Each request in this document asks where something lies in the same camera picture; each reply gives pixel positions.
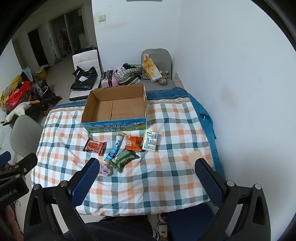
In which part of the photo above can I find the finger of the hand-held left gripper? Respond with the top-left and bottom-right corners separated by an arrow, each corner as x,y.
0,151 -> 12,167
0,153 -> 38,180

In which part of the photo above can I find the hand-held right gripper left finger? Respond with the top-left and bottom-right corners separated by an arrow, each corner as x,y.
23,158 -> 100,241

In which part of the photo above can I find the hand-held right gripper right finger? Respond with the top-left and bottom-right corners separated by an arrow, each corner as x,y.
195,158 -> 271,241

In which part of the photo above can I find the red snack packet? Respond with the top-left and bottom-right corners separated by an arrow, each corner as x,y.
83,137 -> 108,156

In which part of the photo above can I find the green snack packet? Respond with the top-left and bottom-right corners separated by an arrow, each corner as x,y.
109,149 -> 140,174

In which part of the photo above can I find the blue white tube packet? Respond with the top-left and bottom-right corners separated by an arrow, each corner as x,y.
104,131 -> 126,163

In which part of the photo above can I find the orange snack packet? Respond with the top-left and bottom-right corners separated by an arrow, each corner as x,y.
125,136 -> 144,152

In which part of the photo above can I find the white blue tissue pack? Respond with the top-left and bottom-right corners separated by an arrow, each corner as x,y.
141,130 -> 159,152

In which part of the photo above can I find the beige paper card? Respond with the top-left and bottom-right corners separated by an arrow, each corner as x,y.
187,149 -> 204,169

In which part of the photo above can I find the plaid blanket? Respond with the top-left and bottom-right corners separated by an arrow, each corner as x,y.
31,100 -> 215,217

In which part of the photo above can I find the white goose plush toy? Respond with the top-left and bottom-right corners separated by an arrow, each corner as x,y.
1,100 -> 40,127

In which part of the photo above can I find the person's dark clothing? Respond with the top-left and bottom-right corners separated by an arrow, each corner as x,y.
63,215 -> 155,241

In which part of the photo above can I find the red plastic bag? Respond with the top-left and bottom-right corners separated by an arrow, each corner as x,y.
6,80 -> 32,109

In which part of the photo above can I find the black striped shoe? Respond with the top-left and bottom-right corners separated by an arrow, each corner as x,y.
148,213 -> 170,241

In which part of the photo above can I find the yellow bag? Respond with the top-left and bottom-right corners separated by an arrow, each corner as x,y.
33,65 -> 50,81

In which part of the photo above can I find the black plastic bag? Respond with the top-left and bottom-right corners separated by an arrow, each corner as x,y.
70,65 -> 98,91

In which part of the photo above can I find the pink suitcase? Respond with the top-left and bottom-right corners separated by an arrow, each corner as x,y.
98,70 -> 119,89

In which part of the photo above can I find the patterned tote bag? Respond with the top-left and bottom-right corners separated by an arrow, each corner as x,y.
113,62 -> 143,87

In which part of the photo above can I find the white padded chair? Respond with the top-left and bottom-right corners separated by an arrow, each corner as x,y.
69,47 -> 102,102

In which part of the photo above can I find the yellow cardboard box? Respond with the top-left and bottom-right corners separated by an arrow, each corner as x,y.
142,53 -> 162,83

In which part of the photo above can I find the grey fabric chair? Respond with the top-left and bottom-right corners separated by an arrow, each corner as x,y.
141,48 -> 176,91

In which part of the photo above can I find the sliding glass door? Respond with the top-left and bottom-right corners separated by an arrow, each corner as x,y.
48,6 -> 91,59

